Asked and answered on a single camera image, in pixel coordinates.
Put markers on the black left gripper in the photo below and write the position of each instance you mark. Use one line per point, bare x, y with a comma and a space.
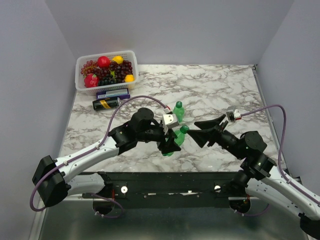
170, 146

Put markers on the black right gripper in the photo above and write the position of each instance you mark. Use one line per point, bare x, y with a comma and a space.
207, 133

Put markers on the green bottle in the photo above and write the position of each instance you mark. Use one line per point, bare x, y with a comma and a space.
179, 111
180, 139

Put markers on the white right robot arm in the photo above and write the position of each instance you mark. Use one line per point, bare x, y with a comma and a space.
259, 175

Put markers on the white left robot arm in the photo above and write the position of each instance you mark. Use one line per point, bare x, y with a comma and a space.
55, 179

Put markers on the purple flat box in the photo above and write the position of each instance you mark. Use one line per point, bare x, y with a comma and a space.
119, 93

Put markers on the yellow lemon front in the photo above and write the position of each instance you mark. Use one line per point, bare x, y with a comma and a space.
129, 78

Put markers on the yellow lemon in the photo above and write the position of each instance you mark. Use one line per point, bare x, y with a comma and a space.
118, 59
129, 78

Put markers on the black drink can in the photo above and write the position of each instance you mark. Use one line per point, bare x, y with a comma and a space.
106, 104

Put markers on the dark red grape bunch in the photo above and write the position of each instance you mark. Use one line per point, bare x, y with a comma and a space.
119, 71

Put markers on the black grape bunch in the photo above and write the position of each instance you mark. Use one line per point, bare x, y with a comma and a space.
107, 80

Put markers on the white plastic basket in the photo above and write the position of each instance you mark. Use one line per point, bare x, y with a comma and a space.
79, 79

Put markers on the yellow lemon back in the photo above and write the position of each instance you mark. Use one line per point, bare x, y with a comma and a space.
118, 59

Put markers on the pink dragon fruit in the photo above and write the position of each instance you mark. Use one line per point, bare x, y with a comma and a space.
91, 81

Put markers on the red apple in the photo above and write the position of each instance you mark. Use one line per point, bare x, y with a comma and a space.
103, 62

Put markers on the red grape bunch left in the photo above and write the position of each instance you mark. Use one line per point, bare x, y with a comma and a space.
89, 67

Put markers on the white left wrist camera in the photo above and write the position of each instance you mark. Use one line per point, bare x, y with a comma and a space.
169, 121

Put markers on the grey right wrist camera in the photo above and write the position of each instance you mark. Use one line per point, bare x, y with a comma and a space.
233, 114

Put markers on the black base frame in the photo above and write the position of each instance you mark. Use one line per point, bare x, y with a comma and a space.
168, 190

